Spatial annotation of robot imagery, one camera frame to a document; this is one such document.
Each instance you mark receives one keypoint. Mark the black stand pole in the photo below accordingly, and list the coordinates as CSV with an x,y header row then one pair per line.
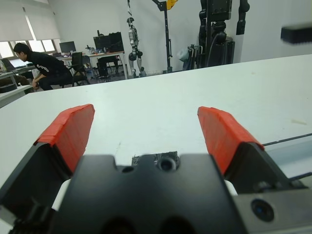
x,y
167,36

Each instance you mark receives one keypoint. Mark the small black monitor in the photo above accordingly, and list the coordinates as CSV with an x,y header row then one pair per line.
x,y
67,46

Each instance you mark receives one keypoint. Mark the white work desk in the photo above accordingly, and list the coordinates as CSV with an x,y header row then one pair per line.
x,y
12,93

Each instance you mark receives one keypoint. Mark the large black monitor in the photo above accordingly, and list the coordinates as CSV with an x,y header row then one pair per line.
x,y
108,41

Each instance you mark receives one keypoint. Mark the wooden-top office desk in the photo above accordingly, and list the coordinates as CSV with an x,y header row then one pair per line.
x,y
107,54

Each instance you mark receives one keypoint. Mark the white humanoid robot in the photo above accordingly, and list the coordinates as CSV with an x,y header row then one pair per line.
x,y
133,44

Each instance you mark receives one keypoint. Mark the black office chair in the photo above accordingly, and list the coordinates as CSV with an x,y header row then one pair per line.
x,y
79,65

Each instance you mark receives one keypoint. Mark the person in black shirt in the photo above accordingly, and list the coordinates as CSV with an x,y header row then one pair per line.
x,y
46,67

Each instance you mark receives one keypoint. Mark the yellow hoist part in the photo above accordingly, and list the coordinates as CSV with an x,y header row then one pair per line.
x,y
171,4

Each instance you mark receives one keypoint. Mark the white roller blind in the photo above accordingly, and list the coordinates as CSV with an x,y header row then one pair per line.
x,y
22,19

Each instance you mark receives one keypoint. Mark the folded black tripods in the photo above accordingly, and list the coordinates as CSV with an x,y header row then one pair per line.
x,y
195,57

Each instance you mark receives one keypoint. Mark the black humanoid robot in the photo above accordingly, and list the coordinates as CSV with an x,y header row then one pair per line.
x,y
219,36

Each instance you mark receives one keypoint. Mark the translucent plastic bag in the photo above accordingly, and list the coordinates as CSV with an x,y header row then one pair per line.
x,y
183,55

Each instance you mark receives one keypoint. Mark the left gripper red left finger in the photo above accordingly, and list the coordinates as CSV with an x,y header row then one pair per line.
x,y
70,131

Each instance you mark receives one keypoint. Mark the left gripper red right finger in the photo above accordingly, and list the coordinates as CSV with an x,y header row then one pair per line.
x,y
221,136

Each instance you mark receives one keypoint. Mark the black phone-like camera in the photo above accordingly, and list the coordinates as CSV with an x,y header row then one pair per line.
x,y
297,34

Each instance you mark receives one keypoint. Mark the black laptop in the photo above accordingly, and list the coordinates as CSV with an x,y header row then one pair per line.
x,y
18,63

